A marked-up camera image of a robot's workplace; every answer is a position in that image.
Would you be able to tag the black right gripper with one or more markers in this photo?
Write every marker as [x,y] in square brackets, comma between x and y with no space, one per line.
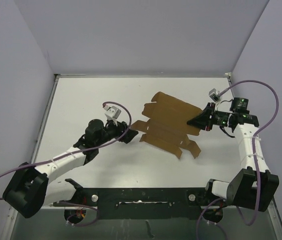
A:
[202,120]

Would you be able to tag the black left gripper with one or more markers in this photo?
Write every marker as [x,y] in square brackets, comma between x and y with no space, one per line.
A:
[121,128]

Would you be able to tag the brown cardboard box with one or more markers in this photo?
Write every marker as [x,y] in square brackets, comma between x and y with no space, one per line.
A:
[166,127]

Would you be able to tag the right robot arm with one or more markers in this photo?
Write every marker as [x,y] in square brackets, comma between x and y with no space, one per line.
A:
[254,183]

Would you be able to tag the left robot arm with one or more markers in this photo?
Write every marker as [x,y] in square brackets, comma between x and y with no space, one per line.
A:
[81,153]

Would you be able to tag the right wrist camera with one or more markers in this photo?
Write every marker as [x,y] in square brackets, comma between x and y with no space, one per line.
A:
[215,95]

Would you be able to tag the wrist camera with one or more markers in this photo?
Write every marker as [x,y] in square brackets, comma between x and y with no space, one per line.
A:
[112,113]
[215,95]

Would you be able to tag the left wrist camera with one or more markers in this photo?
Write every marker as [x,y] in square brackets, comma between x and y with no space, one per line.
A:
[112,113]

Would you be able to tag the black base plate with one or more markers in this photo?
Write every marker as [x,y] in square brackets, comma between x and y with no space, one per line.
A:
[142,203]

